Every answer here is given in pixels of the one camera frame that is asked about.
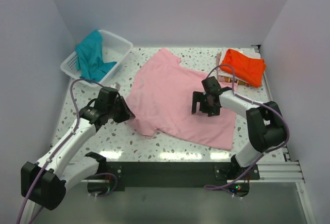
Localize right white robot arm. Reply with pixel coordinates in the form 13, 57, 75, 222
191, 77, 289, 180

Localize folded white t-shirt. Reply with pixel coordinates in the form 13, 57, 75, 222
217, 47, 261, 82

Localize teal t-shirt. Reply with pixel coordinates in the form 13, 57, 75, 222
75, 30, 117, 82

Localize folded light pink garment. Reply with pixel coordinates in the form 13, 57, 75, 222
216, 52, 222, 66

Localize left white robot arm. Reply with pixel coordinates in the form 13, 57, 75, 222
21, 84, 135, 210

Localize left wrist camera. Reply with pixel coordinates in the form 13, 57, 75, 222
110, 82, 121, 91

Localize pink t-shirt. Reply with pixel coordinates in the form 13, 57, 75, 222
126, 48, 236, 151

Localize aluminium frame rail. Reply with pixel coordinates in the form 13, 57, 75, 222
257, 146, 305, 183

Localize folded patterned orange garment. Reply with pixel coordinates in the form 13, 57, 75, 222
224, 77, 250, 86

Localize white plastic basket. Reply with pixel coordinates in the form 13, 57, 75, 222
60, 30, 133, 87

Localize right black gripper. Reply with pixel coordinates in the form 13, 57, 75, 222
191, 91, 220, 117

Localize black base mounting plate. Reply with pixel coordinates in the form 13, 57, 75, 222
87, 162, 260, 196

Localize folded orange t-shirt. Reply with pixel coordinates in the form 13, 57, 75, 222
221, 49, 266, 88

